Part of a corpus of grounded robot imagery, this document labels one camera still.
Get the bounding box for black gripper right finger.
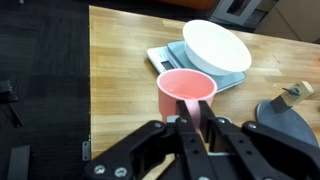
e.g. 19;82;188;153
199;101;267;180

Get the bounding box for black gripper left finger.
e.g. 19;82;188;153
176;101;216;180

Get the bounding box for pink plastic cup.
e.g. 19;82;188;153
157;68;217;129

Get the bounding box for white bowl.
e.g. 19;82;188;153
182;20;252;72

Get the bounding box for white kitchen scale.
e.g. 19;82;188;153
147;41;246;92

